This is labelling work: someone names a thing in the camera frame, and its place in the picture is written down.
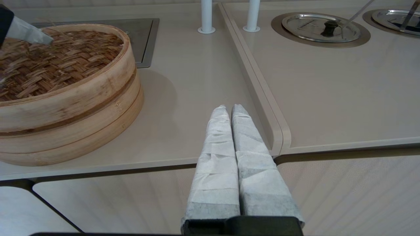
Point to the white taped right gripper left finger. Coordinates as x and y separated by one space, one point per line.
216 170

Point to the beige cabinet front panel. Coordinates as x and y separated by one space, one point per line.
354 196
124 200
19 213

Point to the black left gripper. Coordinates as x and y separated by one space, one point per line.
5 23

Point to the white metal pole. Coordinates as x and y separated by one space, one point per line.
252 14
206 16

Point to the small bamboo steamer basket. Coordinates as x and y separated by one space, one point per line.
82 131

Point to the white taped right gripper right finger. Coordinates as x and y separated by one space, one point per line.
259 183

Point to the woven bamboo steamer lid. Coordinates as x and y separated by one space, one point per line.
59 62

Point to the perforated stainless steel steam plate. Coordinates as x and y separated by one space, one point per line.
141 36

